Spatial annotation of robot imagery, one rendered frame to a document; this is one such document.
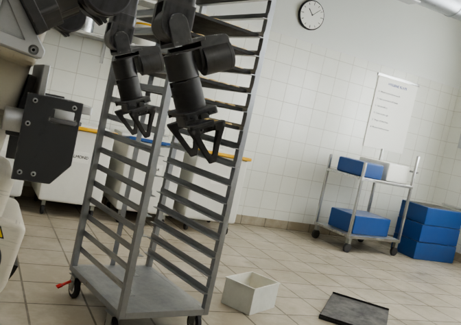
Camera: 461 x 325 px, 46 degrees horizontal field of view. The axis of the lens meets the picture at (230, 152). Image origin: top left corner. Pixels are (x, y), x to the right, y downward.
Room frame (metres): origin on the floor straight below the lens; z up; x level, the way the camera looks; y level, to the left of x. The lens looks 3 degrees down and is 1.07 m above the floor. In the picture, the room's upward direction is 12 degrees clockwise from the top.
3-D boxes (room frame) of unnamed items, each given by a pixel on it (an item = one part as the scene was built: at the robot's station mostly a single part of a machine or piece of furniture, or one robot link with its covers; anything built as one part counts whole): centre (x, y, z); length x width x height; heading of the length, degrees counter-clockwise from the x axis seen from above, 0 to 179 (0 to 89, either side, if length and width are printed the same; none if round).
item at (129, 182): (2.60, 0.48, 0.69); 0.64 x 0.03 x 0.03; 37
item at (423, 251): (6.30, -2.44, 0.10); 0.60 x 0.40 x 0.20; 113
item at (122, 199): (2.60, 0.48, 0.60); 0.64 x 0.03 x 0.03; 37
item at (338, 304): (3.50, -1.03, 0.02); 0.60 x 0.40 x 0.03; 162
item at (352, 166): (5.83, -1.40, 0.88); 0.40 x 0.30 x 0.16; 29
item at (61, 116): (1.11, 0.40, 0.99); 0.28 x 0.16 x 0.22; 26
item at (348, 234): (5.96, -1.56, 0.57); 0.84 x 0.55 x 1.13; 123
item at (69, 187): (4.68, 1.33, 0.39); 0.64 x 0.54 x 0.77; 27
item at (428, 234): (6.30, -2.44, 0.30); 0.60 x 0.40 x 0.20; 116
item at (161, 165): (4.97, 0.75, 0.39); 0.64 x 0.54 x 0.77; 25
